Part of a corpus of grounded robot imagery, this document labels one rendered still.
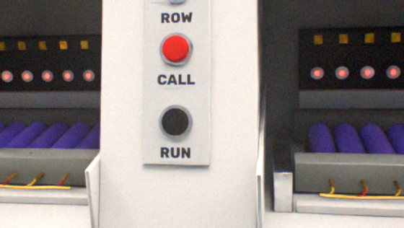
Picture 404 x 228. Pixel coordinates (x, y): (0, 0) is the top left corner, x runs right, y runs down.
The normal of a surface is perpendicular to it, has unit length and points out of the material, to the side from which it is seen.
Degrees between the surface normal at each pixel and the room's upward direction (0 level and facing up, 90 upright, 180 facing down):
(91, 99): 110
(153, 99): 90
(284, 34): 90
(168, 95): 90
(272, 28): 90
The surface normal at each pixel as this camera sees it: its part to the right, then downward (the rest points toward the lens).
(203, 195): -0.18, -0.07
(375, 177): -0.17, 0.28
